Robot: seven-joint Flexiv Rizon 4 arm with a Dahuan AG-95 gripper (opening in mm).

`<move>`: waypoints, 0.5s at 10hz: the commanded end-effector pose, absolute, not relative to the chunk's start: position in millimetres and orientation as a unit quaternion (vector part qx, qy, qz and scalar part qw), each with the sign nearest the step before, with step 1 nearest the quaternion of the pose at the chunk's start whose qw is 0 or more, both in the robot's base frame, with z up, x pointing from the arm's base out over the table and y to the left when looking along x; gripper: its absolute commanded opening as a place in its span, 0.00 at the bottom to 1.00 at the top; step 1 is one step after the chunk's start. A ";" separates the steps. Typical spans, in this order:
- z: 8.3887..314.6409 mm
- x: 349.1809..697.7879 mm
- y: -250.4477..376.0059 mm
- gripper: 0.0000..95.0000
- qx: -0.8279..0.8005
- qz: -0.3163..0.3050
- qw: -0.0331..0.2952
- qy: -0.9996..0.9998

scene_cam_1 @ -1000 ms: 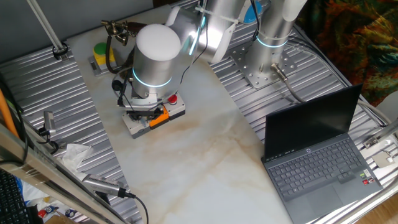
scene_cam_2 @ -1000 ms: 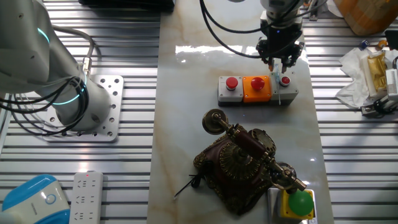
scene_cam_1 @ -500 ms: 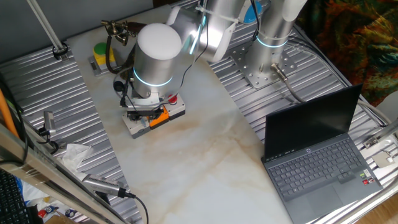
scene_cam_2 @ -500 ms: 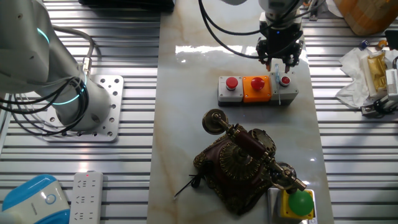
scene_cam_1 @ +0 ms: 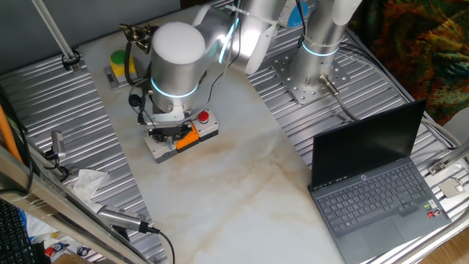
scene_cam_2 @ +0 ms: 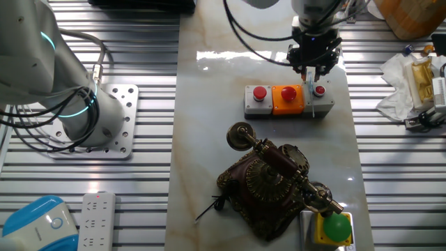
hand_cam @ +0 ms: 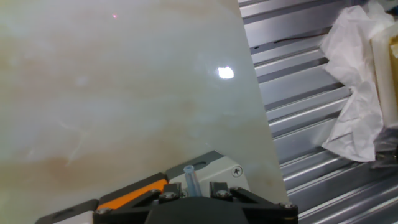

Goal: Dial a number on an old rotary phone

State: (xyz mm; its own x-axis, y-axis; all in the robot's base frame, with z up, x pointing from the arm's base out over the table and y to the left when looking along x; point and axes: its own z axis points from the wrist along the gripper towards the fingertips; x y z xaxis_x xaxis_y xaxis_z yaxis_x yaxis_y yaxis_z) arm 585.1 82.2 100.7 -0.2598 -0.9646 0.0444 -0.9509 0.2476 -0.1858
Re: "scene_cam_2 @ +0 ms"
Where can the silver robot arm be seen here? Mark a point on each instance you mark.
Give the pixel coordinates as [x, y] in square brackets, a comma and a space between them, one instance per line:
[31, 59]

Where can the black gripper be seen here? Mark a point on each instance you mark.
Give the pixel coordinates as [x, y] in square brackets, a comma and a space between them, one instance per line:
[315, 47]

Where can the small blue white item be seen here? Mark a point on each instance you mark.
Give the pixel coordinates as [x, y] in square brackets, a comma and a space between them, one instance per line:
[408, 49]

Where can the grey box flat red button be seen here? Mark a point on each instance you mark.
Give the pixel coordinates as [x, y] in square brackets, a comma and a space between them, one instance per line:
[324, 104]

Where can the small black block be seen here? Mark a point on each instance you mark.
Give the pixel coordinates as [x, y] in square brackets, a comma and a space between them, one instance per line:
[439, 45]

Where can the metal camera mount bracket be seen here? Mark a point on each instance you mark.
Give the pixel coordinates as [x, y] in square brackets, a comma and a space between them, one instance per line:
[411, 123]

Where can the blue white plastic device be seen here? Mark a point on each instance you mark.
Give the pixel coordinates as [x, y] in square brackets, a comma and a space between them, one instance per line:
[35, 226]

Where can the orange box red mushroom button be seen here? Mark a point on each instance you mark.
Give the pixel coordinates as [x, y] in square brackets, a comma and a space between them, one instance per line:
[278, 104]

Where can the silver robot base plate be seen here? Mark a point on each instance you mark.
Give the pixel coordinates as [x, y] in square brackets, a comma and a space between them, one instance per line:
[122, 139]

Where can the antique rotary telephone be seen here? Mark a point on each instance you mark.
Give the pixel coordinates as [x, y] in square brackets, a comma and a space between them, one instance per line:
[265, 216]

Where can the white tray yellow contents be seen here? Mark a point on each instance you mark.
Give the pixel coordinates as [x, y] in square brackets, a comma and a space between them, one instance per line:
[421, 80]

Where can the crumpled white tissue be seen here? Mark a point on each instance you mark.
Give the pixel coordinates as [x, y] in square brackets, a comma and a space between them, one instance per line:
[393, 87]

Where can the white power strip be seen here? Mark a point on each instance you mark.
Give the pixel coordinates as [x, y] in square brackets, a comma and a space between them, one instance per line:
[97, 223]

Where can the yellow box green button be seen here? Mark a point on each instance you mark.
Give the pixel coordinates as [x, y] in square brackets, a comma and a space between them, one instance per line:
[336, 226]
[306, 230]

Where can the small orange item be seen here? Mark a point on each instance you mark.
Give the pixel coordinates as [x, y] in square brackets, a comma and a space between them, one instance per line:
[428, 50]

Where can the grey box red mushroom button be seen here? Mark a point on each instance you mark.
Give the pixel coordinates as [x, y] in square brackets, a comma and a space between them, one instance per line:
[251, 104]

